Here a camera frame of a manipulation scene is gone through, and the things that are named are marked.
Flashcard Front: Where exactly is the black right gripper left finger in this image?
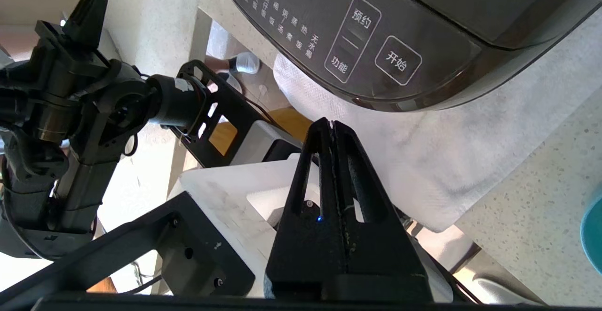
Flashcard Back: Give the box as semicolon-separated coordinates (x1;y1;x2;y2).
264;117;349;301

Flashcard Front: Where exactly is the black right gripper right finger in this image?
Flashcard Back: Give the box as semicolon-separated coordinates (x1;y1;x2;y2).
333;121;434;302

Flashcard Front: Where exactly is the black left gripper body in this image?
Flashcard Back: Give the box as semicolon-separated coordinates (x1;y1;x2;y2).
34;21;114;98

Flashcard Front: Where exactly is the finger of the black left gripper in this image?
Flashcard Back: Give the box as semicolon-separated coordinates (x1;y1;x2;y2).
63;0;109;51

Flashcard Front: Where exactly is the blue bowl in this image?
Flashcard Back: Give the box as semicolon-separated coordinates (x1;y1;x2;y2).
580;193;602;276

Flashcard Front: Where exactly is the white towel under cooker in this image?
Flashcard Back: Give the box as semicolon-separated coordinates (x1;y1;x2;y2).
273;5;602;233

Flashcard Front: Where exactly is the black rice cooker base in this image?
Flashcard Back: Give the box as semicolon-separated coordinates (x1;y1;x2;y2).
216;0;602;113

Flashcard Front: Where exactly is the white shoe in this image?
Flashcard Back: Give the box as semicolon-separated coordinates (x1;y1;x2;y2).
234;51;261;75

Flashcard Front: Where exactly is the black perforated shoulder bracket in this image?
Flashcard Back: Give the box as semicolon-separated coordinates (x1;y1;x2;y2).
176;59;304;168
0;191;257;302

